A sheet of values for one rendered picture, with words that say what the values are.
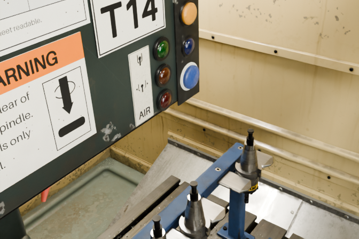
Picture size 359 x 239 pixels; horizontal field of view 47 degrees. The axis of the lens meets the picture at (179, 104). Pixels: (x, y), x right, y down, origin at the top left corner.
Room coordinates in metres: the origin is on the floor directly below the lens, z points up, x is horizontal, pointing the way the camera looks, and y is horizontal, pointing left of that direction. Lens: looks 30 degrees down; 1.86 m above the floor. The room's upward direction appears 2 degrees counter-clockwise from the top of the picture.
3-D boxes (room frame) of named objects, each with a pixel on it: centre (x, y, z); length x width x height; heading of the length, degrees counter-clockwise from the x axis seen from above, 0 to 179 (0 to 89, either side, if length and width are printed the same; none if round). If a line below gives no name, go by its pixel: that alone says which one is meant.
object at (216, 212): (0.65, -0.06, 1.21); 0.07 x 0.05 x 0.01; 51
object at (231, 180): (0.74, -0.12, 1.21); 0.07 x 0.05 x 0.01; 51
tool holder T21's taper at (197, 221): (0.61, -0.02, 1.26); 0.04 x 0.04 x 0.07
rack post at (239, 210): (0.86, -0.15, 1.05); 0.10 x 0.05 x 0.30; 51
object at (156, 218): (0.52, 0.05, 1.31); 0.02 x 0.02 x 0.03
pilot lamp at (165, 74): (0.42, 0.02, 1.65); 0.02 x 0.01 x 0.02; 141
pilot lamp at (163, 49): (0.42, 0.02, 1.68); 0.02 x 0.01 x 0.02; 141
